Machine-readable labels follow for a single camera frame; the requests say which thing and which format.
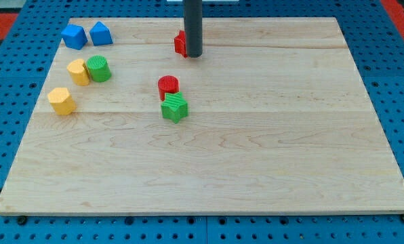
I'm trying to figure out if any yellow hexagon block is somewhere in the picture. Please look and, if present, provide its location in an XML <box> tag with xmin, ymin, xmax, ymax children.
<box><xmin>47</xmin><ymin>87</ymin><xmax>77</xmax><ymax>115</ymax></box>

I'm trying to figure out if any red star block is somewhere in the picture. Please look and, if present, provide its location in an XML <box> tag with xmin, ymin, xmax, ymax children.
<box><xmin>174</xmin><ymin>30</ymin><xmax>188</xmax><ymax>58</ymax></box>

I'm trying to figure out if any light wooden board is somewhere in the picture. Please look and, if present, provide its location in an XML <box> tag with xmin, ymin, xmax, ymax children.
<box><xmin>0</xmin><ymin>18</ymin><xmax>404</xmax><ymax>216</ymax></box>

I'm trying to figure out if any green star block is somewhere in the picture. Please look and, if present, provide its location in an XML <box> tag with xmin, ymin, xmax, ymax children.
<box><xmin>161</xmin><ymin>91</ymin><xmax>188</xmax><ymax>123</ymax></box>

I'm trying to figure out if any blue pentagon block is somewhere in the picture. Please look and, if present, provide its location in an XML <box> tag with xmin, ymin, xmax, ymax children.
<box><xmin>89</xmin><ymin>21</ymin><xmax>113</xmax><ymax>46</ymax></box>

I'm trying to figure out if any yellow half-round block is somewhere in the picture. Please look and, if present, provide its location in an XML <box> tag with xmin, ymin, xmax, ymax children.
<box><xmin>66</xmin><ymin>58</ymin><xmax>90</xmax><ymax>86</ymax></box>

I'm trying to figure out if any green cylinder block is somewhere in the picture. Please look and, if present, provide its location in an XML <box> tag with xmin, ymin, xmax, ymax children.
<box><xmin>86</xmin><ymin>55</ymin><xmax>112</xmax><ymax>83</ymax></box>

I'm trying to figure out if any red cylinder block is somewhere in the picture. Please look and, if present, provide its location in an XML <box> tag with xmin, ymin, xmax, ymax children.
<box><xmin>157</xmin><ymin>75</ymin><xmax>180</xmax><ymax>101</ymax></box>

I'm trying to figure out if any blue cube block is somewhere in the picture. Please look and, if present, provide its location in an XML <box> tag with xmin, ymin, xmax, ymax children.
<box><xmin>61</xmin><ymin>24</ymin><xmax>87</xmax><ymax>50</ymax></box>

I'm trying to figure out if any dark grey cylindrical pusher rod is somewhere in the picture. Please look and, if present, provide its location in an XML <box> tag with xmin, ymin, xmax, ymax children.
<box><xmin>183</xmin><ymin>0</ymin><xmax>203</xmax><ymax>58</ymax></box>

